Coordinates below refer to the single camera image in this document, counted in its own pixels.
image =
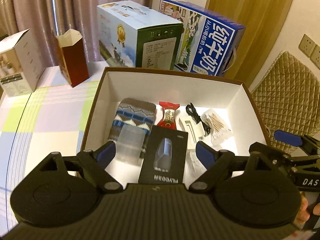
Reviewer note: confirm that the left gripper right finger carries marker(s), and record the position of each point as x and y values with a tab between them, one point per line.
218	165

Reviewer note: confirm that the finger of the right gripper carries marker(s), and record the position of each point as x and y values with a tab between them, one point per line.
288	138

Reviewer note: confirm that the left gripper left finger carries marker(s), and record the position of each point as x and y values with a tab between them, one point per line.
93	164

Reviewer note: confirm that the cotton swab bag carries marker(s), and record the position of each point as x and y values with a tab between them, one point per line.
219	130

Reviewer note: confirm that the black cable white charger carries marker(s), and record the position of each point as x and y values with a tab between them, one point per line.
191	111

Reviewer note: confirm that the translucent plastic cup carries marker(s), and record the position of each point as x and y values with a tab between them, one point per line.
129	144

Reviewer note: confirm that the black shaver box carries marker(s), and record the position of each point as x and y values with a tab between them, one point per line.
164	160

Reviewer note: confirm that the patterned knit sock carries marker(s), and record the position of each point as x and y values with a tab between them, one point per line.
134	113

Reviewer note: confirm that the red candy wrapper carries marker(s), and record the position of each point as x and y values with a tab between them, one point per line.
168	119

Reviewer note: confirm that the clear bag white items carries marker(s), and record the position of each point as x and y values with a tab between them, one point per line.
194	165

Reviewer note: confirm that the person right hand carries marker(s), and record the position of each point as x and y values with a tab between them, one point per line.
303	214

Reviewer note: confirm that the gold quilted headboard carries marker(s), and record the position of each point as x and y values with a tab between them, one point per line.
287	99

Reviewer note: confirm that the brown white storage box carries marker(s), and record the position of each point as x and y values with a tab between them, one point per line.
155	85

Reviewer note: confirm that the dark red paper box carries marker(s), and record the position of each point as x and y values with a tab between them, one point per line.
71	57

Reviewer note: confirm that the dark blue milk carton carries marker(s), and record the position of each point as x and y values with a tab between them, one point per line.
209	40

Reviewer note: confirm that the white product box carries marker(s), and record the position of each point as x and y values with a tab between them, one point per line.
21	65

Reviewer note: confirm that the light blue milk carton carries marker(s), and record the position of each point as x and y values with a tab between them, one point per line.
132	35

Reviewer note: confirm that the pink curtain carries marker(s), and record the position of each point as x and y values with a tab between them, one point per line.
47	18

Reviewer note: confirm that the beige wall socket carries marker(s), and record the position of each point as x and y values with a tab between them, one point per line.
315	56
306	45

